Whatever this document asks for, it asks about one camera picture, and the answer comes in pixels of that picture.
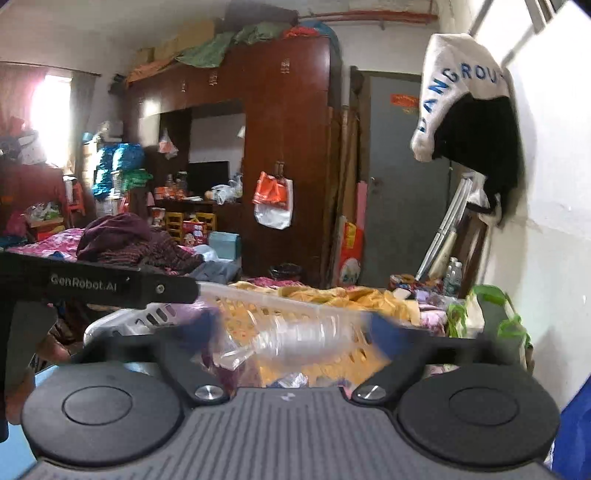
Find orange and white plastic bag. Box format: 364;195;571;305
252;171;294;230

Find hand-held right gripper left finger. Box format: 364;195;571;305
81;309;229;407

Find black garment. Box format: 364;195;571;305
433;91;521;228

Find clear plastic basket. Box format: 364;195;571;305
83;281;419;391

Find blue plastic sack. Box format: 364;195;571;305
91;143;147;197

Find yellow blanket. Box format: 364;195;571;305
230;281;422;325

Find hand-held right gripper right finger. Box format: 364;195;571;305
353;316;527;407

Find blue fabric bag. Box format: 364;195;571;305
553;378;591;480

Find pink curtain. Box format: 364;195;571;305
0;64;99;176

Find cardboard boxes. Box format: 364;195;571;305
131;17;219;72

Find green handled bag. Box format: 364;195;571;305
447;285;533;363

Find red printed packet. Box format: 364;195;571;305
338;220;364;288

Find metal crutches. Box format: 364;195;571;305
414;175;477;283

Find black television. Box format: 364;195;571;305
187;160;230;198

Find brown wooden wardrobe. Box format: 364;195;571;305
124;34;343;288

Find light blue box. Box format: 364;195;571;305
207;231;242;260

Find dark purple clothes pile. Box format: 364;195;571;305
76;213;205;274

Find green cloth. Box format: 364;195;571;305
177;22;288;68

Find grey door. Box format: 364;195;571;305
359;71;459;288

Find clear water bottles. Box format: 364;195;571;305
442;257;464;297

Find clear plastic bottle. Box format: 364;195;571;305
221;318;371;371

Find white hoodie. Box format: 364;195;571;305
410;33;514;163

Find person's left hand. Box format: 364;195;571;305
4;367;37;424

